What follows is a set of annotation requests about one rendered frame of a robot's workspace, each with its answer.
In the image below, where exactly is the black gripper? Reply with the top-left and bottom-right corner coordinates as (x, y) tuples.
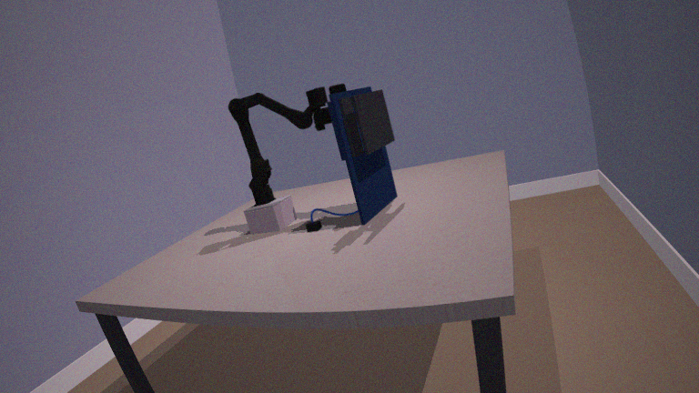
(322, 83), (347, 124)

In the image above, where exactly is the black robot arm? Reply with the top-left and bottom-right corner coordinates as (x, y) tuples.
(228, 86), (328, 207)

